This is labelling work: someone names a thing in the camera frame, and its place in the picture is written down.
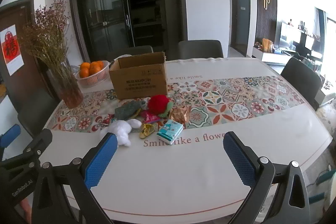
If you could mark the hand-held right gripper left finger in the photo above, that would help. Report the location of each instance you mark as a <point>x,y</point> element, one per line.
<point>101,161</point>

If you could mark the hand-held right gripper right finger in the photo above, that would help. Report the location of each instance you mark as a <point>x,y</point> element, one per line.
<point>240,161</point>

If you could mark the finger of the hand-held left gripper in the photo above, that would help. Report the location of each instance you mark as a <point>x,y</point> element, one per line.
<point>42,141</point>
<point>10,135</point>

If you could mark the white plush toy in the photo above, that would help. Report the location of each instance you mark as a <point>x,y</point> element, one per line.
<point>122,130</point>

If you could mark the yellow cartoon figure toy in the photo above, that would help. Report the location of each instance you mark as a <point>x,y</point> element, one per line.
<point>147,130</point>

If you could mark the copper foil snack packet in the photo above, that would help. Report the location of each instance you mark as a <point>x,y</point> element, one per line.
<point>179,116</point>

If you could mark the brown cardboard box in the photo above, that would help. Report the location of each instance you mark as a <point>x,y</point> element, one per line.
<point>139,82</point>

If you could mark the dark grey dining chair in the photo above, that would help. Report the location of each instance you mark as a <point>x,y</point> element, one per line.
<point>200,49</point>
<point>299,77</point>
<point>131,50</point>
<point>34,113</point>

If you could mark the grey-green knitted cloth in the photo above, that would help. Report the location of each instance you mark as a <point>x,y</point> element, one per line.
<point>127,111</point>

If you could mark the patterned tablecloth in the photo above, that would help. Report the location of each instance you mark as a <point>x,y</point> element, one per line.
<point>183,174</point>

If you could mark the pink snack packet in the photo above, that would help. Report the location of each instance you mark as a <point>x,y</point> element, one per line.
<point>149,116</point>

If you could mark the light blue tissue packet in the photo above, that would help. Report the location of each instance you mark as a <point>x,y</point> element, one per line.
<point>170,132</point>

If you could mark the red knitted strawberry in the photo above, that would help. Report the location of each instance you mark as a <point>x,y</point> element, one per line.
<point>157,104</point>

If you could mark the white plastic fruit basket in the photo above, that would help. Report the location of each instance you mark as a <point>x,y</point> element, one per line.
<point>93,79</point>

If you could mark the orange fruit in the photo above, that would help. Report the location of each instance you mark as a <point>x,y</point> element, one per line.
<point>94,69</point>
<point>84,65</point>
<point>84,73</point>
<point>100,64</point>

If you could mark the red paper-cut door poster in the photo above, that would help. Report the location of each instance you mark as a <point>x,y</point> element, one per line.
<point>10,50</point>

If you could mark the glass vase with dried flowers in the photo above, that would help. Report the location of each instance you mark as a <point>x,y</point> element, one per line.
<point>48,37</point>

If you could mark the white low cabinet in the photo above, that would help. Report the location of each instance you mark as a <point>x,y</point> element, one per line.
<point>273,56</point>

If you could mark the orange paper bag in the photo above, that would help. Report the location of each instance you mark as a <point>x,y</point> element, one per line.
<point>267,45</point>

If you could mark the brown wooden door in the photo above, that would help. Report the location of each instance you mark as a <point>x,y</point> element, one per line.
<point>29,16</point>

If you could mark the television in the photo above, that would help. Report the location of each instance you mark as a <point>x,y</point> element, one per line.
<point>286,35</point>

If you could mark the dark interior door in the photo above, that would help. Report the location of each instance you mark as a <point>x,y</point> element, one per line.
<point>240,16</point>

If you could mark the dark sliding glass door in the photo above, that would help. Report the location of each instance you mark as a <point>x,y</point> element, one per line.
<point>110,3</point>

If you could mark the dark slatted wall cabinet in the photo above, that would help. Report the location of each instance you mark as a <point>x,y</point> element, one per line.
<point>270,27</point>

